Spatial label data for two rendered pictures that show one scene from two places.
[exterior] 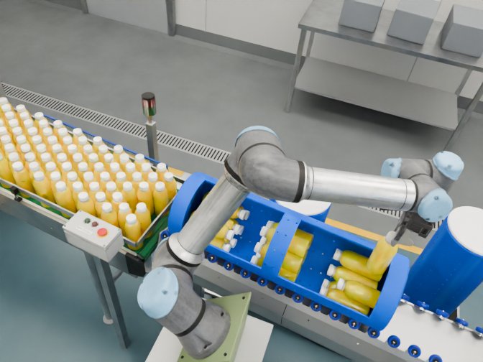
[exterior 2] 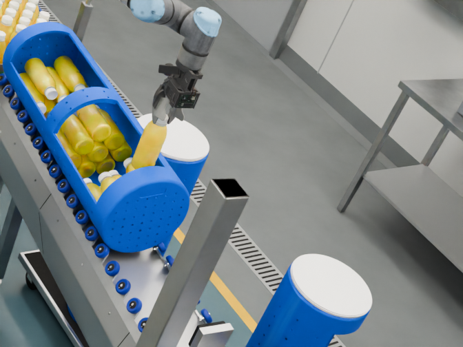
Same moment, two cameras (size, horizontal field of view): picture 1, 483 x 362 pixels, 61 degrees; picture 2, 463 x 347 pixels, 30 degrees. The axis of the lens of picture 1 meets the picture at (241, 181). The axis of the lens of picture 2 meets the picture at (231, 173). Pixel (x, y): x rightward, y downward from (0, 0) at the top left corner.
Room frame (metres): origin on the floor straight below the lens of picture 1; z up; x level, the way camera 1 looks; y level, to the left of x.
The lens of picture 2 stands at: (-1.00, -1.60, 2.56)
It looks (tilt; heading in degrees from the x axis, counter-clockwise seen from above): 31 degrees down; 24
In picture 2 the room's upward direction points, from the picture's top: 25 degrees clockwise
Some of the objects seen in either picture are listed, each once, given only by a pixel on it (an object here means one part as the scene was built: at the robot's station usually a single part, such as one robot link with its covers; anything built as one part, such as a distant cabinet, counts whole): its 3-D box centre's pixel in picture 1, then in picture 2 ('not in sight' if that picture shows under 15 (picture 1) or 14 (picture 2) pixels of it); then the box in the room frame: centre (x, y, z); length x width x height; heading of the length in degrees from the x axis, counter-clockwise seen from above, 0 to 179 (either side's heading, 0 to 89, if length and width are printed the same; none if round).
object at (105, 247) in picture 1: (93, 235); not in sight; (0.92, 0.55, 1.05); 0.20 x 0.10 x 0.10; 69
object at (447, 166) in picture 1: (440, 174); (201, 30); (0.82, -0.52, 1.67); 0.09 x 0.08 x 0.11; 97
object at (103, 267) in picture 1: (113, 303); not in sight; (0.92, 0.55, 0.50); 0.04 x 0.04 x 1.00; 69
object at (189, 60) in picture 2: not in sight; (193, 56); (0.83, -0.53, 1.60); 0.08 x 0.08 x 0.05
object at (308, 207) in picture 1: (302, 192); (172, 136); (1.31, -0.28, 1.03); 0.28 x 0.28 x 0.01
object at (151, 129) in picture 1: (157, 196); (52, 113); (1.59, 0.48, 0.55); 0.04 x 0.04 x 1.10; 69
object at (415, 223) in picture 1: (420, 213); (182, 82); (0.82, -0.53, 1.51); 0.09 x 0.08 x 0.12; 69
